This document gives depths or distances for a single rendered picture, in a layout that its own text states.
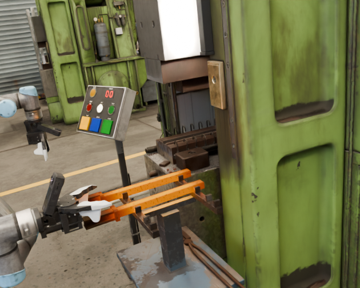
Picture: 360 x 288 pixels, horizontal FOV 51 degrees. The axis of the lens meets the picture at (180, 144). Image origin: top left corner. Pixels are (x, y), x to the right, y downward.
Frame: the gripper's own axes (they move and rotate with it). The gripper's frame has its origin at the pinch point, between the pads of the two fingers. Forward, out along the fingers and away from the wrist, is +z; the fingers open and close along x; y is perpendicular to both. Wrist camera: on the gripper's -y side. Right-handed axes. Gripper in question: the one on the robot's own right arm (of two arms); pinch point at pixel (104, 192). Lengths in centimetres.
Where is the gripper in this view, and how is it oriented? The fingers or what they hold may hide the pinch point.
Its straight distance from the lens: 115.0
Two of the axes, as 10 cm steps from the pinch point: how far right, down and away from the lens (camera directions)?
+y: 1.1, 9.4, 3.2
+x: 4.7, 2.3, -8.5
